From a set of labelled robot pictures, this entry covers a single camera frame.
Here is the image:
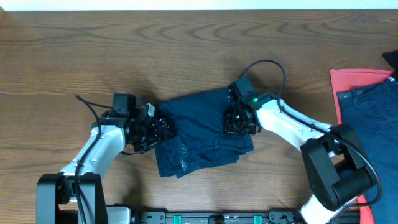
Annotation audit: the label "black garment at edge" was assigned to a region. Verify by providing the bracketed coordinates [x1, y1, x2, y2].
[382, 50, 398, 70]

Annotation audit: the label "red cloth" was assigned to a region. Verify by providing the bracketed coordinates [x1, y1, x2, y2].
[330, 69, 397, 223]

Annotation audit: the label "navy blue shorts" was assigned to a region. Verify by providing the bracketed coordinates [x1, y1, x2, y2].
[155, 88, 254, 178]

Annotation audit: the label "black mounting rail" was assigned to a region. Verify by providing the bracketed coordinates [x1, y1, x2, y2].
[130, 210, 361, 224]

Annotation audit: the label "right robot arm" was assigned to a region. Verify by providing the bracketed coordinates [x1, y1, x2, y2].
[224, 77, 381, 223]

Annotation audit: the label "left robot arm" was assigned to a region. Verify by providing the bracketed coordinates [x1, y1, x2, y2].
[36, 93, 175, 223]

